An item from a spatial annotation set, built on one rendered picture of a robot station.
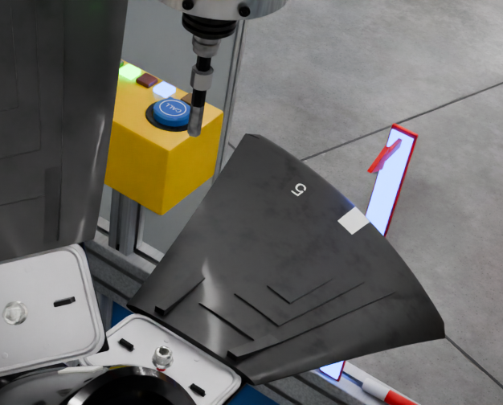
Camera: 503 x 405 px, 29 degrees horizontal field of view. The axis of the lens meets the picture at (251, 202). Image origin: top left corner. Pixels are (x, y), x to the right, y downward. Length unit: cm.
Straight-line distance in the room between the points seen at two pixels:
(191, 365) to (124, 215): 52
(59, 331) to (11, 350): 3
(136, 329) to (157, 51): 128
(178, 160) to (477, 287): 166
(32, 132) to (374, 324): 30
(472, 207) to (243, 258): 214
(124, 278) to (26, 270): 63
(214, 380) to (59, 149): 18
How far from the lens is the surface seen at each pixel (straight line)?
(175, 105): 102
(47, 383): 53
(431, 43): 355
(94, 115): 55
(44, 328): 56
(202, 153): 104
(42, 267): 55
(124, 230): 114
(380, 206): 90
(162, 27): 186
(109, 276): 120
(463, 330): 244
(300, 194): 78
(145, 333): 64
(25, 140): 55
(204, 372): 62
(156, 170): 100
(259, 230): 73
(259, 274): 69
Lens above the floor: 166
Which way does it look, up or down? 39 degrees down
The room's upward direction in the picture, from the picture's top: 11 degrees clockwise
